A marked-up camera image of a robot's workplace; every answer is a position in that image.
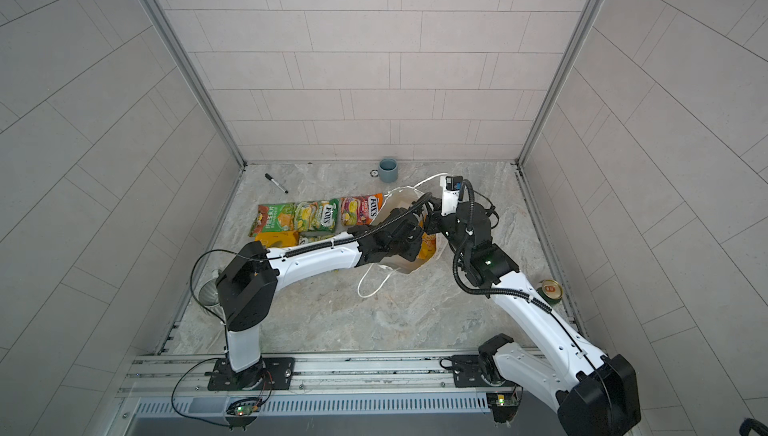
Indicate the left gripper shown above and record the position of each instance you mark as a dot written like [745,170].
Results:
[415,243]

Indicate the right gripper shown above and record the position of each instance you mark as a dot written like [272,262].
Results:
[433,219]

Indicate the orange snack packet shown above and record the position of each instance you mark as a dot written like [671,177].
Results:
[428,247]

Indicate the white printed paper bag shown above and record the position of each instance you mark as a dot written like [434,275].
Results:
[402,197]

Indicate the orange Fox's candy packet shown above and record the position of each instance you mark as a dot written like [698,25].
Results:
[360,210]

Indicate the green snack packet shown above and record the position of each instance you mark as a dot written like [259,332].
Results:
[316,216]

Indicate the yellow snack bag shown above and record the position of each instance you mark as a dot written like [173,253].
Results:
[283,239]

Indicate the green corn chips bag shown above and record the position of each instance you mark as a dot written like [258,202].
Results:
[272,218]

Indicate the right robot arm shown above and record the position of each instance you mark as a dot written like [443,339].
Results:
[591,392]

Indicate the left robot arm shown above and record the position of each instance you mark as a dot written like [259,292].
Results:
[247,286]

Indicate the teal ceramic cup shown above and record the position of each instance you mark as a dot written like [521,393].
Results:
[388,170]

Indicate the small bottle green label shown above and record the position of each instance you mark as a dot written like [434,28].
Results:
[551,291]

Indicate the black marker pen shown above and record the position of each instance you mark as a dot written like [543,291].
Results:
[276,183]

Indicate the right circuit board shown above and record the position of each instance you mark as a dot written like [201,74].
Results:
[503,406]

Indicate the circuit board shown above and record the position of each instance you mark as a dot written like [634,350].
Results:
[503,406]
[244,408]

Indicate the left circuit board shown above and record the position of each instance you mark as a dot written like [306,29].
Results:
[244,408]

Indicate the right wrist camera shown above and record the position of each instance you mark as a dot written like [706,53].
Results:
[451,187]

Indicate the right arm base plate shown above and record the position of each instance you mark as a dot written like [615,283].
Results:
[470,371]

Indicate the aluminium mounting rail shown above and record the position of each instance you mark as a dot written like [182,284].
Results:
[356,372]

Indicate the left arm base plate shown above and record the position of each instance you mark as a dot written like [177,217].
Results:
[272,373]

